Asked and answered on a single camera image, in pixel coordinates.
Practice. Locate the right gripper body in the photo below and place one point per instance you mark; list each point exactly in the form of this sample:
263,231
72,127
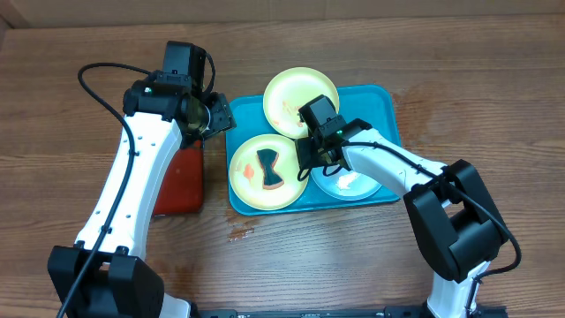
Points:
311,151

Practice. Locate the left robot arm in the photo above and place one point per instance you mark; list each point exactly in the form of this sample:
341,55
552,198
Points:
104,273

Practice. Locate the red and black tray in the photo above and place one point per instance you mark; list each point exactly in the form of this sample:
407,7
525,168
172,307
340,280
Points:
182,190

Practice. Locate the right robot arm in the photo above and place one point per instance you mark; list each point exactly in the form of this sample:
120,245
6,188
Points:
458,229

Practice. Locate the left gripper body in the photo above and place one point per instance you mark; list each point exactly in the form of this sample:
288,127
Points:
212,119

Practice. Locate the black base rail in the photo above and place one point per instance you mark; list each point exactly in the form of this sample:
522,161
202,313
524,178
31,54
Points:
386,312

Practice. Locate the blue plastic tray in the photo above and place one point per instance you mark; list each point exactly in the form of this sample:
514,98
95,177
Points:
370,103

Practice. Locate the light blue plate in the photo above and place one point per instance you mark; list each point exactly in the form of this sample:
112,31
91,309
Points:
346,185

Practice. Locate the yellow-green plate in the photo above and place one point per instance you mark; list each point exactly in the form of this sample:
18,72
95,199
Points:
246,175
290,90

